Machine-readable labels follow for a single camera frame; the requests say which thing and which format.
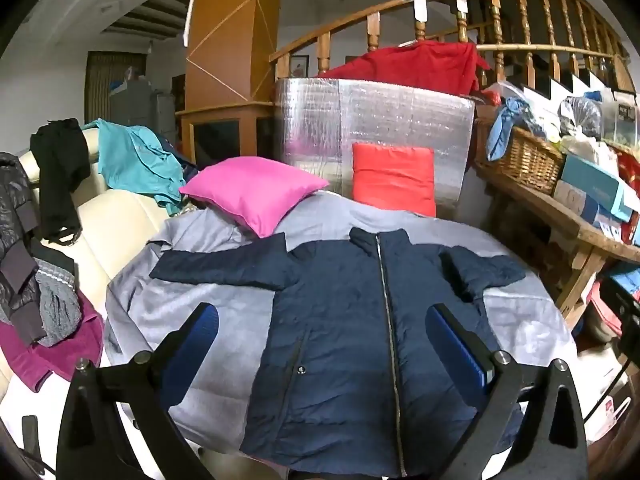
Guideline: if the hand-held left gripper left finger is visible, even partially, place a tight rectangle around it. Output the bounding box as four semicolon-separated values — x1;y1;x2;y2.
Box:
56;302;221;480

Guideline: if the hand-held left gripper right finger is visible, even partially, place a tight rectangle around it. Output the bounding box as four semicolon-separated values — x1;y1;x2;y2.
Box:
427;303;588;480

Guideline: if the navy padded jacket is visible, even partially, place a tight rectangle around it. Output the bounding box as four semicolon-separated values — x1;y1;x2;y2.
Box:
150;227;528;478

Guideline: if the grey bed sheet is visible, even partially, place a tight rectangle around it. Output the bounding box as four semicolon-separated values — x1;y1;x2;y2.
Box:
102;191;578;456

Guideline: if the magenta garment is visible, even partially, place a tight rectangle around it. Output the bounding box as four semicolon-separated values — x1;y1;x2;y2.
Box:
0;290;106;393

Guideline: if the cream sofa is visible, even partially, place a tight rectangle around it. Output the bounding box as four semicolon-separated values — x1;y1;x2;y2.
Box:
0;127;201;461

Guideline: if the grey knitted garment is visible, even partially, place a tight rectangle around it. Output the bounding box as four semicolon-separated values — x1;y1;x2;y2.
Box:
32;257;83;348

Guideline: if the pink pillow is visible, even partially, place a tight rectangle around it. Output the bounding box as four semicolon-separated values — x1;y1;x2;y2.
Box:
179;156;331;239

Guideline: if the wooden table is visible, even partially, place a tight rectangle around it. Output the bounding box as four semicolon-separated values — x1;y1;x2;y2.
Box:
472;162;640;331

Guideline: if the teal garment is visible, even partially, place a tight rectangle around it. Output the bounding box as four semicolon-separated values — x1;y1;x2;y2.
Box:
82;118;188;216

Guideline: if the red pillow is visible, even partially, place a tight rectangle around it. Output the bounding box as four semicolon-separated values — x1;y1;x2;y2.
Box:
351;142;437;218

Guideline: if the wicker basket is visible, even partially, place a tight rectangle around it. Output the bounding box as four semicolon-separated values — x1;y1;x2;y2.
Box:
472;117;566;196

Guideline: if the black garment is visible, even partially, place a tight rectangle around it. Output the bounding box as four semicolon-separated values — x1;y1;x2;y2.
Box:
30;118;91;246

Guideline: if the black puffer jacket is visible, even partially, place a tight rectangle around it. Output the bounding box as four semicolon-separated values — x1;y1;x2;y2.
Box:
0;152;46;346

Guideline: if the teal cardboard box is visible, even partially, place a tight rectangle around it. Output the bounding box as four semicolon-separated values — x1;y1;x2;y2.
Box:
560;152;640;223

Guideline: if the blue cloth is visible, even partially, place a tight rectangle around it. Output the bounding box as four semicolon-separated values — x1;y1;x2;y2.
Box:
486;97;533;162

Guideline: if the silver foil insulation mat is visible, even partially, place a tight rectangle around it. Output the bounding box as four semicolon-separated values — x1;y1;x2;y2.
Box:
274;77;476;226

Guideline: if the grey metal cabinet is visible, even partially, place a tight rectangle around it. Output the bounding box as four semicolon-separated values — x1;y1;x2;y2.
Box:
110;80;176;141

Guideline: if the brown curtain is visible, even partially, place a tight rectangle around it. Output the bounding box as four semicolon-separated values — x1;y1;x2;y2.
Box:
85;51;146;126

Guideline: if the grey plastic bag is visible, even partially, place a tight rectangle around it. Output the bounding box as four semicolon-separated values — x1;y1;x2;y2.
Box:
557;95;603;138

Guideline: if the clear plastic box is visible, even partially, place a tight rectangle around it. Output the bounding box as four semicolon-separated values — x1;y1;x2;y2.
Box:
600;90;640;148

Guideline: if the red cloth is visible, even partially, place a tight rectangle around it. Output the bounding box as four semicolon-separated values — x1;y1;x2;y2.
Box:
320;40;493;96

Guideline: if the wooden column cabinet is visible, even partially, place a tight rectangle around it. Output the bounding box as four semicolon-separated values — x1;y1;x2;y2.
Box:
180;0;283;171

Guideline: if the wooden stair railing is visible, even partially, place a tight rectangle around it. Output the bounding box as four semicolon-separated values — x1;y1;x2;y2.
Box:
269;0;636;96

